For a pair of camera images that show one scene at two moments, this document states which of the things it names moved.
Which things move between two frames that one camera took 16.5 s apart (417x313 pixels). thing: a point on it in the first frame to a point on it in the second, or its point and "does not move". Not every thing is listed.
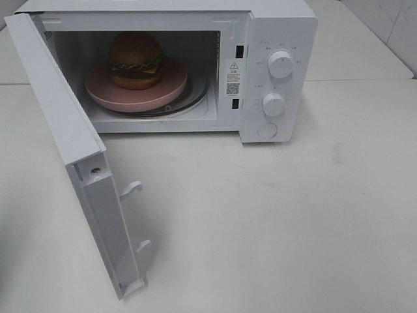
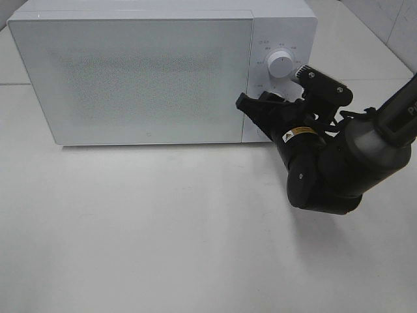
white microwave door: x=82 y=151 to x=139 y=78
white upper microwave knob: x=280 y=64 does not move
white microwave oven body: x=246 y=66 does not move
